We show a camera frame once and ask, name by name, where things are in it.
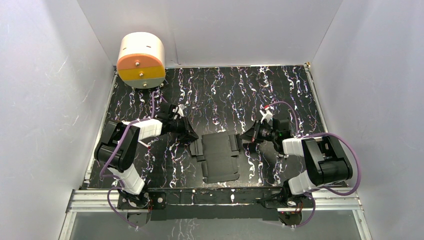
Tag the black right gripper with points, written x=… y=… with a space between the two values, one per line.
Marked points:
x=252 y=134

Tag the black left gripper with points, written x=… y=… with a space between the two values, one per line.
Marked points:
x=187 y=129

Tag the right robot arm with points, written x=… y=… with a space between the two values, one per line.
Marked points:
x=325 y=159

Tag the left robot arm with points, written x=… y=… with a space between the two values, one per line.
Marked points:
x=117 y=147

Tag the small red-capped white pen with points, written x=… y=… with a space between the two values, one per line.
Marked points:
x=144 y=144

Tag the round cream drawer cabinet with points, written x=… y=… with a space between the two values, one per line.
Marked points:
x=141 y=60

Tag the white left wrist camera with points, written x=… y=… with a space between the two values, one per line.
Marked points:
x=177 y=111

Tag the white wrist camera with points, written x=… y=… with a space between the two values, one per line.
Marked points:
x=177 y=111
x=266 y=114

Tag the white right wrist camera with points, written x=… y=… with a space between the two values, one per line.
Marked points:
x=266 y=114

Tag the aluminium front rail frame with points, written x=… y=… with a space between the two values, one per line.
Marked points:
x=214 y=214

